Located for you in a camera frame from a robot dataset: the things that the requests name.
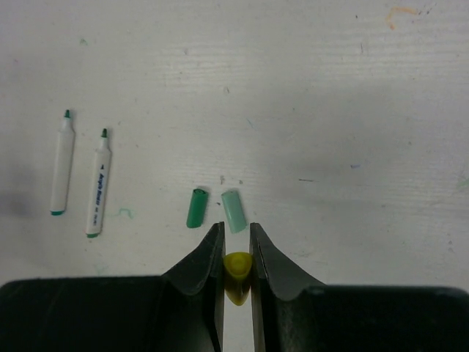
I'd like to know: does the light green marker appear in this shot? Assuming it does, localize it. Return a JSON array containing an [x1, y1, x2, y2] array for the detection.
[[50, 109, 75, 216]]

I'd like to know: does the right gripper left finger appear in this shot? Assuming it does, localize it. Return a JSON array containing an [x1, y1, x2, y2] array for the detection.
[[1, 223, 225, 351]]

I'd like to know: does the yellow green pen cap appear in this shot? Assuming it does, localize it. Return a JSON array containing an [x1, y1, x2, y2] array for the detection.
[[223, 252, 253, 306]]

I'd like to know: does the light green pen cap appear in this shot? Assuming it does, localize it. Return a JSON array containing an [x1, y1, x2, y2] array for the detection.
[[221, 190, 247, 233]]

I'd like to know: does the dark green marker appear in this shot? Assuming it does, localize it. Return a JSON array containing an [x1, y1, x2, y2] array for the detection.
[[85, 128, 111, 238]]

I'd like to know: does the dark green pen cap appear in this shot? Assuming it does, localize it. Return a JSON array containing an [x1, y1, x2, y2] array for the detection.
[[186, 188, 209, 228]]

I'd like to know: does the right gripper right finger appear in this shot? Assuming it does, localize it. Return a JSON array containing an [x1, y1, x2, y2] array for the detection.
[[250, 223, 468, 351]]

